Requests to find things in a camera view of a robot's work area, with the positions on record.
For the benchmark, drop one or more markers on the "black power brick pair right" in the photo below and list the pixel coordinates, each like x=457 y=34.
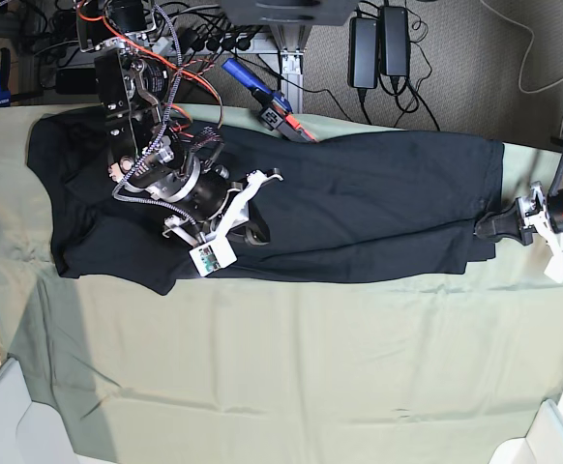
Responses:
x=395 y=42

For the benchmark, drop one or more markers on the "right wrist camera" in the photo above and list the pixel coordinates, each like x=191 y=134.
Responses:
x=213 y=256

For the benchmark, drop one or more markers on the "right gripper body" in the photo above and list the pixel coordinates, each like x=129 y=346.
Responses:
x=211 y=203

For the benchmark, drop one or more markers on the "aluminium frame post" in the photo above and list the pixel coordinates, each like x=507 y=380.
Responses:
x=291 y=41

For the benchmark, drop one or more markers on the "black power adapter left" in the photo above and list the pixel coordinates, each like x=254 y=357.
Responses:
x=76 y=81

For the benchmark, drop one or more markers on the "light green table cloth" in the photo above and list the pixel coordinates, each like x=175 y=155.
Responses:
x=429 y=369

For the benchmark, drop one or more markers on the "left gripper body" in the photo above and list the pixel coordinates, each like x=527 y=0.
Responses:
x=542 y=215

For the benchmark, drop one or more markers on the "black power brick pair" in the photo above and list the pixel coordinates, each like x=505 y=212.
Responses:
x=395 y=42
x=363 y=50

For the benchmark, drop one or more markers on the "white bin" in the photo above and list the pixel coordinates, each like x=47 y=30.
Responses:
x=30 y=432
x=543 y=442

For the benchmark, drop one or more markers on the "blue orange bar clamp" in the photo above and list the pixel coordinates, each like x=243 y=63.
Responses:
x=276 y=112

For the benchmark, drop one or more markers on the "white power strip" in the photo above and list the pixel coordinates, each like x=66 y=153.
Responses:
x=195 y=43

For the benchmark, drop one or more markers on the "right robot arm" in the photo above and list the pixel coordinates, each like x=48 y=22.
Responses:
x=154 y=158

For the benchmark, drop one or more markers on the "dark navy T-shirt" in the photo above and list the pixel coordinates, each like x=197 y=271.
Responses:
x=359 y=208

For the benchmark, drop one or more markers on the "white bin lower right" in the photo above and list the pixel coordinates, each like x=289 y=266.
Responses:
x=543 y=442

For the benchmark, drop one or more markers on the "black power brick pair left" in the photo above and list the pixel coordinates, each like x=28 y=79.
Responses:
x=363 y=50

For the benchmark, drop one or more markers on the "white bin lower left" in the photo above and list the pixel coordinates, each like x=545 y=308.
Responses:
x=30 y=432

